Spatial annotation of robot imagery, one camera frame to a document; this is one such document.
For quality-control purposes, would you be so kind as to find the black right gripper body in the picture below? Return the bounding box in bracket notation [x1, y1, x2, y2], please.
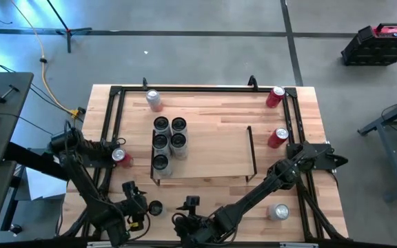
[172, 206, 220, 247]

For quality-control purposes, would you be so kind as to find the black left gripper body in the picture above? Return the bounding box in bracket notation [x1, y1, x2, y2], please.
[121, 192, 150, 223]

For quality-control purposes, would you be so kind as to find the red cola can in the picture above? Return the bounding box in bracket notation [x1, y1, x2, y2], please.
[265, 85, 286, 109]
[267, 127, 290, 149]
[111, 147, 134, 169]

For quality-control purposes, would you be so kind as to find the short silver white can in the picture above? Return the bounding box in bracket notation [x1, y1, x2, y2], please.
[265, 203, 291, 222]

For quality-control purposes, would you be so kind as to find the short white pink can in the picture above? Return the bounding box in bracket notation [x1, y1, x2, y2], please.
[145, 89, 164, 113]

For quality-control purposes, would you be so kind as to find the black tripod stand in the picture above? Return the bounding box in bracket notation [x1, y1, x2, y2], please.
[45, 0, 93, 54]

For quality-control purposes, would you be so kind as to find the red black tool case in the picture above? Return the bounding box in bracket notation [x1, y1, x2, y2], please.
[340, 22, 397, 67]

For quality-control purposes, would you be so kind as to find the grey metal bracket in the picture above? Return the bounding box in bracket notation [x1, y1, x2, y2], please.
[279, 242, 319, 248]
[86, 240, 128, 248]

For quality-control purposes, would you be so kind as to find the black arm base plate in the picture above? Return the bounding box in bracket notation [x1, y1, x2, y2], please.
[80, 151, 117, 169]
[286, 142, 349, 173]

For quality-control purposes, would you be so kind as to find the wooden shelf with black frame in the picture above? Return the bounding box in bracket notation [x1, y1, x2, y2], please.
[149, 125, 258, 187]

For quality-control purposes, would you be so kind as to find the black aluminium table frame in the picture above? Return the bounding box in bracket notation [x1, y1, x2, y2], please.
[57, 84, 349, 242]

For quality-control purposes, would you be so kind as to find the yellow extension cable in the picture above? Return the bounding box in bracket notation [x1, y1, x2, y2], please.
[9, 0, 84, 120]

